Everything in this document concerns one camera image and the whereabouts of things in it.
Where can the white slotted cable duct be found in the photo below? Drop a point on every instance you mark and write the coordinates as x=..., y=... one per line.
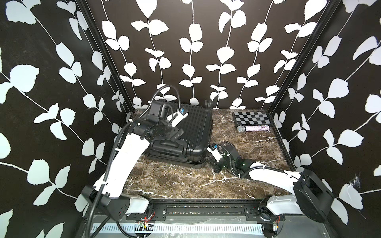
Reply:
x=159, y=228

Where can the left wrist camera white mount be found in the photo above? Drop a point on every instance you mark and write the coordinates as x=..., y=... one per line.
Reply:
x=177, y=117

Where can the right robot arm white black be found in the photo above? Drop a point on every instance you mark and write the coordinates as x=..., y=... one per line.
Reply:
x=307, y=194

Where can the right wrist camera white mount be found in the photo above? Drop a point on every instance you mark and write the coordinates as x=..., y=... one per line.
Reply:
x=213, y=150

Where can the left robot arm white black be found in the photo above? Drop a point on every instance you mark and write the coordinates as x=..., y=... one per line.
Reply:
x=105, y=195

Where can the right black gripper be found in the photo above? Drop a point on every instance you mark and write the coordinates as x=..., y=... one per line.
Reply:
x=214, y=164

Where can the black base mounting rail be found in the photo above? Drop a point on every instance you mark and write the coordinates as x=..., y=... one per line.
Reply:
x=205, y=208

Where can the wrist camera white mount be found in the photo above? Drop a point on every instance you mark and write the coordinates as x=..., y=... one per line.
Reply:
x=177, y=117
x=213, y=150

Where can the black white checkerboard plate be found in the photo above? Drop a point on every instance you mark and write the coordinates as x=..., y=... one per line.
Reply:
x=251, y=118

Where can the glittery pink cylinder tube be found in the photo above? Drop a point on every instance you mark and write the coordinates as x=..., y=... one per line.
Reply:
x=243, y=128

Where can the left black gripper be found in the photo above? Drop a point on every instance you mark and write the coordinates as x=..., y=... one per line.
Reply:
x=175, y=133

